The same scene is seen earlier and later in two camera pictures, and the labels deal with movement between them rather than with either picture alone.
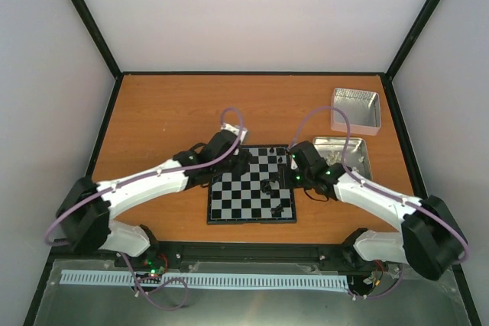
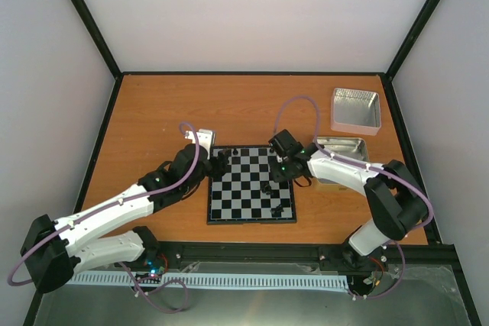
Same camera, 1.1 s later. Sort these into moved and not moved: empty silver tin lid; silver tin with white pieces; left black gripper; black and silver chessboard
Moved: left black gripper
Not moved: black and silver chessboard; silver tin with white pieces; empty silver tin lid
